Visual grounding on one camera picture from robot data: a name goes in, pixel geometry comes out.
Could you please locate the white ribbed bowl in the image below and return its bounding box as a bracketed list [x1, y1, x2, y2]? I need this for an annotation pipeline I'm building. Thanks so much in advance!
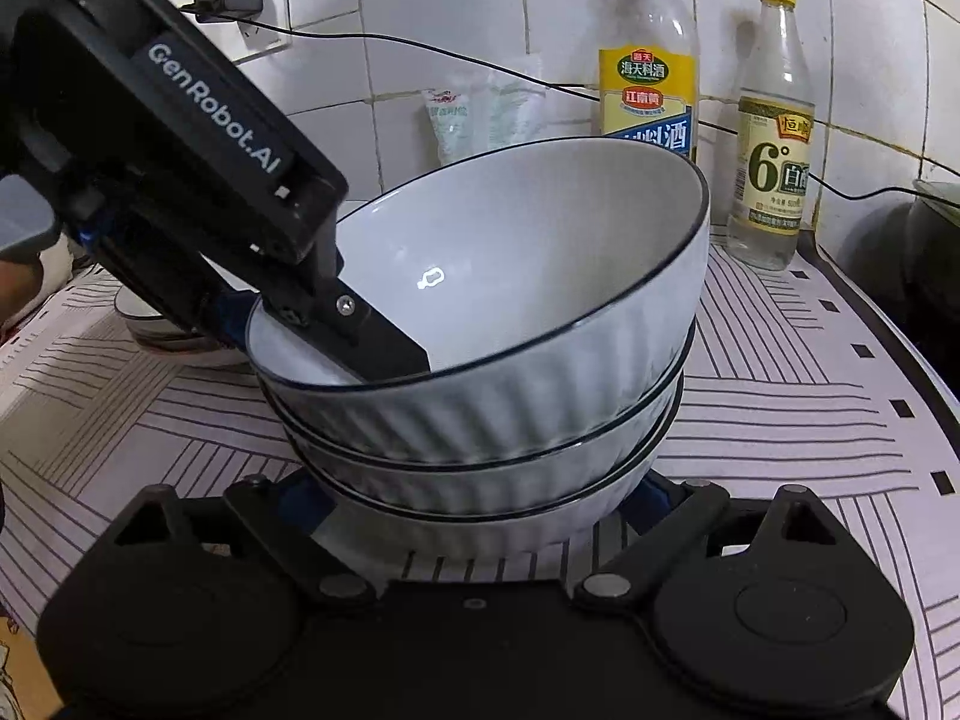
[288, 380, 685, 564]
[245, 138, 709, 463]
[265, 332, 695, 515]

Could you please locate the white sun print plate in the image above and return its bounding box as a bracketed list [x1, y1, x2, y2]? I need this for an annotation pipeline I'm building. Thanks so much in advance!
[114, 288, 247, 369]

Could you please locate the person's left hand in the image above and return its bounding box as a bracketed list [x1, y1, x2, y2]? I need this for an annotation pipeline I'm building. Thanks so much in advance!
[0, 238, 71, 332]

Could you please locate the striped white table mat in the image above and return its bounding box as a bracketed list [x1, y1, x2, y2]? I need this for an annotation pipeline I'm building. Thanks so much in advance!
[2, 249, 958, 718]

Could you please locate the white plastic bag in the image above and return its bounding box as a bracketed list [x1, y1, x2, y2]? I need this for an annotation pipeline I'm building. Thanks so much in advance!
[421, 70, 547, 166]

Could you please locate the dark metal pot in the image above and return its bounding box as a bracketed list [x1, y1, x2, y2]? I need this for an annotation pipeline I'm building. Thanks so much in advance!
[843, 179, 958, 335]

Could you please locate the yellow label cooking wine bottle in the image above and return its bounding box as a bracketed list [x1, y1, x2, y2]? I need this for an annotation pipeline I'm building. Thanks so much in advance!
[597, 0, 700, 161]

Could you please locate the clear white vinegar bottle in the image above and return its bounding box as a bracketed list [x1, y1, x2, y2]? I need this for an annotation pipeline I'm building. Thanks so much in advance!
[727, 0, 815, 271]

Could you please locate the white wall socket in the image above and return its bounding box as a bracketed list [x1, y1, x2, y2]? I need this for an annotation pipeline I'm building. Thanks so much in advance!
[221, 23, 291, 64]

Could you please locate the black power cable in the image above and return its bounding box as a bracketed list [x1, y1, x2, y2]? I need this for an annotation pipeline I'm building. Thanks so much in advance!
[179, 1, 960, 205]

